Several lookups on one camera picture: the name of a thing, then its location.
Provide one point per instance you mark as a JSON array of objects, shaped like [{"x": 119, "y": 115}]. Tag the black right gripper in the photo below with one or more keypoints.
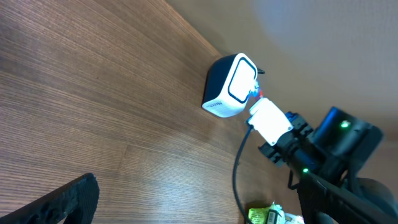
[{"x": 290, "y": 148}]

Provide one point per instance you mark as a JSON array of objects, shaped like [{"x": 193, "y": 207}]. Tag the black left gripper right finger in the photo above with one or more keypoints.
[{"x": 323, "y": 202}]

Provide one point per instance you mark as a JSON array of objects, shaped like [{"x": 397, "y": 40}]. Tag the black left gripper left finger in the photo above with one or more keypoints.
[{"x": 74, "y": 202}]

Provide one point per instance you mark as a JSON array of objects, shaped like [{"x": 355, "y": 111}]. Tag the light blue snack packet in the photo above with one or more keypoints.
[{"x": 288, "y": 217}]

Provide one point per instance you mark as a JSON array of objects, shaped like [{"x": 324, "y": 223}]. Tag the green white small box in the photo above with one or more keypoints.
[{"x": 274, "y": 217}]

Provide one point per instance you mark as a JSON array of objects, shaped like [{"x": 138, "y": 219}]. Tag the green snack packet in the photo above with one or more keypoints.
[{"x": 258, "y": 215}]

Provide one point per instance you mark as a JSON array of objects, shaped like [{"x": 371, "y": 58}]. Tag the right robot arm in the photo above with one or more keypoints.
[{"x": 335, "y": 151}]

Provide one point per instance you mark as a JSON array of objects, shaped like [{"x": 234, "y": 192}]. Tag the white barcode scanner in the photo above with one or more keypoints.
[{"x": 229, "y": 82}]

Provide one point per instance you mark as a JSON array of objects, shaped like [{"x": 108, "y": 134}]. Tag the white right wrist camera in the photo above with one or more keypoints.
[{"x": 269, "y": 120}]

